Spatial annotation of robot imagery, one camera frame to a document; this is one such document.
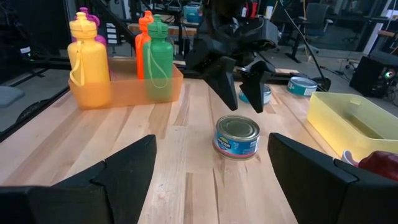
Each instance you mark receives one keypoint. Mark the wooden top desk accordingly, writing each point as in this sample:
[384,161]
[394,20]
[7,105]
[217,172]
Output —
[174,30]

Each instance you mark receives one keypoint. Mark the dark maroon toy fruit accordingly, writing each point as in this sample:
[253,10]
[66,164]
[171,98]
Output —
[382,165]

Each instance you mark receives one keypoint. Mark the tin can teal label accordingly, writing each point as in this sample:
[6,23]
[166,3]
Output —
[301,87]

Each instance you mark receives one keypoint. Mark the pink plastic squeeze bottle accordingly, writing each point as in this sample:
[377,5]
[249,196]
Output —
[99,32]

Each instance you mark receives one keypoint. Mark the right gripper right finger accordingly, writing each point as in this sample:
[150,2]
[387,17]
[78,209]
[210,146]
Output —
[317,193]

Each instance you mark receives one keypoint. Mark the yellow plastic squeeze bottle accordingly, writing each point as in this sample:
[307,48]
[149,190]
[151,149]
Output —
[88,62]

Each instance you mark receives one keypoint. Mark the tin can gold lid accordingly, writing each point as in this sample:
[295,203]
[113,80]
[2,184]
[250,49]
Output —
[236,137]

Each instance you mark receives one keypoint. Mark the black slanted rod with foot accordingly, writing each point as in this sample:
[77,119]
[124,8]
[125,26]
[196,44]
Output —
[323,83]

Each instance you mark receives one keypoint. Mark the blue plastic crate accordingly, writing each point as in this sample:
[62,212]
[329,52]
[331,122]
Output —
[191,13]

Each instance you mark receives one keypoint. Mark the green plastic squeeze bottle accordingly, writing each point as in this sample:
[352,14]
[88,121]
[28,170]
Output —
[158,62]

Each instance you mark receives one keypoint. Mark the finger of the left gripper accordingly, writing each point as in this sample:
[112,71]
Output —
[225,84]
[255,87]

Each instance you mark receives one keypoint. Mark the orange plastic squeeze bottle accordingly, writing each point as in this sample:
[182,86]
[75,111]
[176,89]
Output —
[141,46]

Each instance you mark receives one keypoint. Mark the yellow translucent plastic bin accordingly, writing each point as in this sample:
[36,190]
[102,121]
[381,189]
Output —
[342,124]

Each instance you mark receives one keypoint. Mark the grey plastic bin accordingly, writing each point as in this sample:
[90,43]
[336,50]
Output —
[349,158]

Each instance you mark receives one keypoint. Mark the black office chair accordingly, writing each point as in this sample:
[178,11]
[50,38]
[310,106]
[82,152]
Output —
[315,18]

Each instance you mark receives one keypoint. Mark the tin can blue label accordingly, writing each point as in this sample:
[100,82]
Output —
[267,95]

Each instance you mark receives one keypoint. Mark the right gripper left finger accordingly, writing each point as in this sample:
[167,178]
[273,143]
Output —
[109,193]

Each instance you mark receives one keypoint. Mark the black computer case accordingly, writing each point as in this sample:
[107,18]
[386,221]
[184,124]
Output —
[367,77]

